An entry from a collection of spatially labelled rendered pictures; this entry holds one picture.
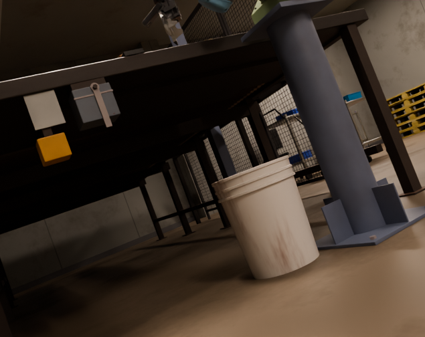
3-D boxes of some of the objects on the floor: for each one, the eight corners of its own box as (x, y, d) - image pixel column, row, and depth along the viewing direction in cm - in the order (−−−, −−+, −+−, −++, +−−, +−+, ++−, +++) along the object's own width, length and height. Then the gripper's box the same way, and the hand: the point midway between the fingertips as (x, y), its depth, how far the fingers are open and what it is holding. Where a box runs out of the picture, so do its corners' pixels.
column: (444, 205, 159) (354, -16, 163) (375, 245, 141) (276, -6, 145) (365, 218, 192) (292, 33, 196) (302, 251, 174) (222, 47, 178)
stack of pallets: (468, 114, 782) (452, 73, 786) (445, 124, 746) (427, 81, 749) (417, 132, 876) (402, 95, 880) (393, 141, 840) (378, 103, 844)
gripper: (166, -16, 184) (183, 27, 183) (176, 1, 204) (191, 41, 203) (147, -8, 185) (164, 36, 184) (158, 9, 205) (175, 49, 204)
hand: (173, 41), depth 194 cm, fingers open, 14 cm apart
